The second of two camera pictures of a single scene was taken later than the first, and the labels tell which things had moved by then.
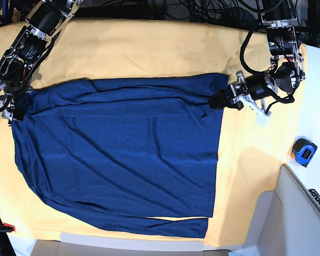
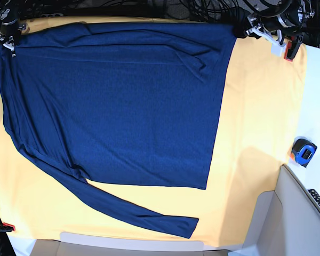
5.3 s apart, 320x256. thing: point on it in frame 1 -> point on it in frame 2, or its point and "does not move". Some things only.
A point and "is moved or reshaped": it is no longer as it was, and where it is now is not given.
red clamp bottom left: x=5 y=227 does not move
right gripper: x=259 y=86 -> x=241 y=26
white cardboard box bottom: x=78 y=245 does not move
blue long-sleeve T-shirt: x=117 y=153 is moved or reshaped
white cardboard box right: x=288 y=221 does not move
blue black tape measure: x=304 y=151 does not move
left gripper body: x=14 y=90 -> x=7 y=31
